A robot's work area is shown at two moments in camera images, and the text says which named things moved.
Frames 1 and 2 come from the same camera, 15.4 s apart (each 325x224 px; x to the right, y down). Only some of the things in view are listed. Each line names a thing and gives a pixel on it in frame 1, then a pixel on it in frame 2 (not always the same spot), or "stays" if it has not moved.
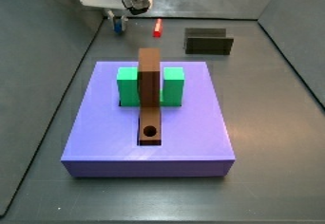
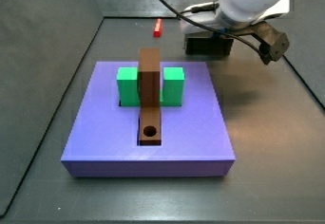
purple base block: x=194 y=148 stays
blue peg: x=118 y=25 to x=217 y=34
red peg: x=158 y=28 stays
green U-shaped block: x=172 y=93 stays
